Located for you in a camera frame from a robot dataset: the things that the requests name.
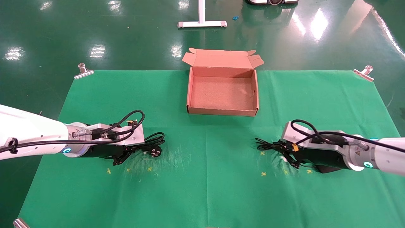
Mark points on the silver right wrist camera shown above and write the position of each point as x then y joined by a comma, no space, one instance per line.
289,134

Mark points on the silver metal table clamp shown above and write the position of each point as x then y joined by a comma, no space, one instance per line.
84,73
20,223
364,74

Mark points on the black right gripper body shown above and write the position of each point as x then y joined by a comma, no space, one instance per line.
322,156

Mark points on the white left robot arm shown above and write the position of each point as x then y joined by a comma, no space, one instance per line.
31,133

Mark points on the white metal stand base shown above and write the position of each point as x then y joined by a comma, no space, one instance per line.
202,22

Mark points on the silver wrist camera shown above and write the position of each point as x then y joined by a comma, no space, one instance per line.
134,136
289,134

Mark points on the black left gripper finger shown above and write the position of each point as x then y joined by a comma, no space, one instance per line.
121,157

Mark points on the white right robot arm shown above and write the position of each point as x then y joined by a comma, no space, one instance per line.
383,155

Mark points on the green table cloth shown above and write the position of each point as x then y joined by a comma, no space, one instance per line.
202,193

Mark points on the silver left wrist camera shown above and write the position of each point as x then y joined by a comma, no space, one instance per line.
134,136

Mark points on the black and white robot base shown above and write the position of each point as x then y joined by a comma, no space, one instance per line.
272,1

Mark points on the open brown cardboard box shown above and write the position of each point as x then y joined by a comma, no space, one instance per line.
221,91

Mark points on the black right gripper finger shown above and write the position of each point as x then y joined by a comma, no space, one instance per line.
284,145
292,160

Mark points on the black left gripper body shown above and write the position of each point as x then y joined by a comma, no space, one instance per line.
101,151

